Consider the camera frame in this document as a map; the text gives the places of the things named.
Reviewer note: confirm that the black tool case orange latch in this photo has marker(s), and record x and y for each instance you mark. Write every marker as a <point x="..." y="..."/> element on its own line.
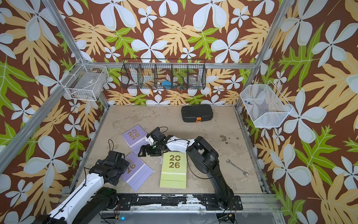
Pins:
<point x="196" y="113"/>

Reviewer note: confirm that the white wire basket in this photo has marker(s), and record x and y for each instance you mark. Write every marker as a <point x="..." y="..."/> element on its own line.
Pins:
<point x="85" y="81"/>

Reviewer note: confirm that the purple desk calendar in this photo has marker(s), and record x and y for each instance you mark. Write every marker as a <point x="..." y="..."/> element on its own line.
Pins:
<point x="136" y="173"/>
<point x="135" y="138"/>

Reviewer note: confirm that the green 2026 desk calendar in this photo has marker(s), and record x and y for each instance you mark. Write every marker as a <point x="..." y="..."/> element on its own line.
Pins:
<point x="174" y="170"/>

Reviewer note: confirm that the white mesh basket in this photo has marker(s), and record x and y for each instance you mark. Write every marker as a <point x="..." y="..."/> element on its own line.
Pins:
<point x="265" y="105"/>

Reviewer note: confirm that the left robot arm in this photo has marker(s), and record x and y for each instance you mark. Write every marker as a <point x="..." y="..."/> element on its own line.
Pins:
<point x="91" y="197"/>

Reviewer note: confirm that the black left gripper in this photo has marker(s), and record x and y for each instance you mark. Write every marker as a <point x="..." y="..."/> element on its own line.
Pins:
<point x="124" y="164"/>

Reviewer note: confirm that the black wire divided basket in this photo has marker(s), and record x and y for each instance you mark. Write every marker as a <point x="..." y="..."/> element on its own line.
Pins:
<point x="168" y="74"/>

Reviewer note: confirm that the purple desk calendar front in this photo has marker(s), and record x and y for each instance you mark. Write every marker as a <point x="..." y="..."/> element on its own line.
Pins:
<point x="136" y="173"/>

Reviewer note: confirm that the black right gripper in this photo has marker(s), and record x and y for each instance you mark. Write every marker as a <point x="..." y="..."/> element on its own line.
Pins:
<point x="149" y="152"/>

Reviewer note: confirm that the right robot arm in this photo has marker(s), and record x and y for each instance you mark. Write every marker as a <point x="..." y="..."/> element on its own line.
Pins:
<point x="204" y="157"/>

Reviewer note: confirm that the silver wrench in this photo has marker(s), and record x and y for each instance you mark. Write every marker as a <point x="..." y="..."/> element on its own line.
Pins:
<point x="245" y="173"/>

